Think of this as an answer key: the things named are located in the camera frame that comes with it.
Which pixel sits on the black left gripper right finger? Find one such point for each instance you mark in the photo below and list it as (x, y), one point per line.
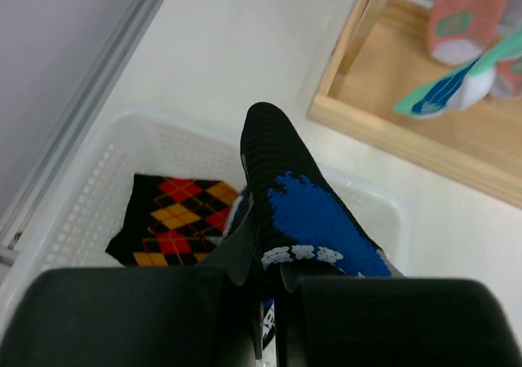
(325, 318)

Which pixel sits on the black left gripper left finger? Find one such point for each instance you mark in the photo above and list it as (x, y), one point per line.
(203, 315)

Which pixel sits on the black blue sock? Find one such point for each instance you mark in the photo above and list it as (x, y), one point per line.
(298, 216)

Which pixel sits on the mint green sock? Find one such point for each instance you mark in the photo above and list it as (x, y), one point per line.
(463, 87)

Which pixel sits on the pink sock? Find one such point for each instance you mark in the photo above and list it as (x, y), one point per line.
(507, 82)
(459, 30)

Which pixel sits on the orange black argyle sock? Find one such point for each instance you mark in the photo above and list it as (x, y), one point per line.
(172, 221)

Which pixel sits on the white plastic basket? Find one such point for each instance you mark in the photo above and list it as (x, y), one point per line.
(88, 205)

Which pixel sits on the wooden rack base tray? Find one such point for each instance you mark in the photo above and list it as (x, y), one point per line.
(479, 147)

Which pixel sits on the wooden rack frame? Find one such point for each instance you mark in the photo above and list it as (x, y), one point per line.
(367, 21)

